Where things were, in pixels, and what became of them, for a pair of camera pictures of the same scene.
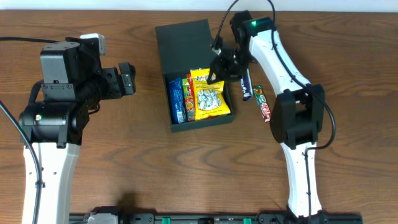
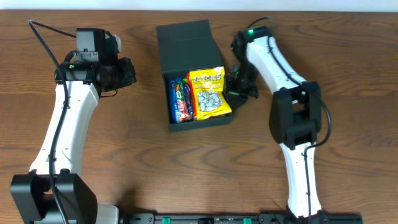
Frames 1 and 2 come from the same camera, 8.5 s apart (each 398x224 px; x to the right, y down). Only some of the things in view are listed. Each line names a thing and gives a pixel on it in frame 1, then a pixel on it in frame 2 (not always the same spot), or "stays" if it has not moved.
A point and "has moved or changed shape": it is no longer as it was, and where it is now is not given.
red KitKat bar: [262, 102] → [183, 115]
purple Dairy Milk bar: [246, 85] has moved or changed shape
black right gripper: [226, 63] → [237, 88]
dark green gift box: [183, 47] stays
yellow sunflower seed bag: [209, 99] stays
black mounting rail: [262, 218] stays
